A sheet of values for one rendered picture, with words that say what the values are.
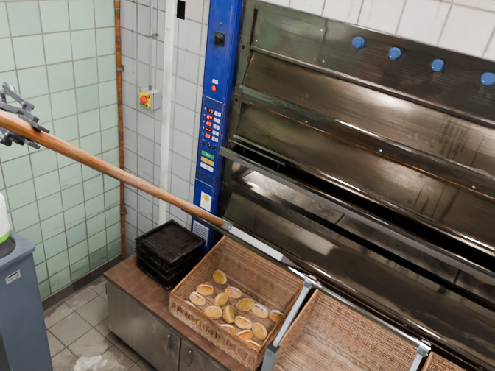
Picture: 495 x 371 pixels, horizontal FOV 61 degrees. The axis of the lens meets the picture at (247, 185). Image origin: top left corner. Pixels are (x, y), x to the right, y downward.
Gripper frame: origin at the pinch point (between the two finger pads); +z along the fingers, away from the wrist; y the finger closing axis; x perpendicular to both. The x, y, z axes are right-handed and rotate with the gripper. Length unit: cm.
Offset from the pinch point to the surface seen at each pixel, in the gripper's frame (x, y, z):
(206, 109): -118, -46, -49
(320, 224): -143, -22, 26
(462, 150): -104, -67, 70
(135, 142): -150, -15, -106
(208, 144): -131, -31, -45
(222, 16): -88, -81, -45
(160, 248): -144, 31, -47
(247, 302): -162, 33, 7
